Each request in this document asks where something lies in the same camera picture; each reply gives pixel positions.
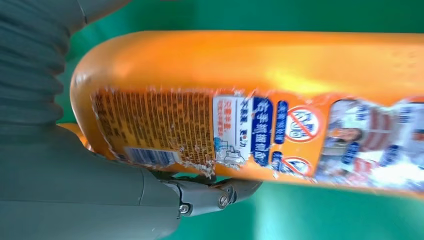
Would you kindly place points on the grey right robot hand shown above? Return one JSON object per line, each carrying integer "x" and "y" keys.
{"x": 82, "y": 198}

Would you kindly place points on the green table mat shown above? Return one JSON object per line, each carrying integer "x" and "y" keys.
{"x": 331, "y": 215}

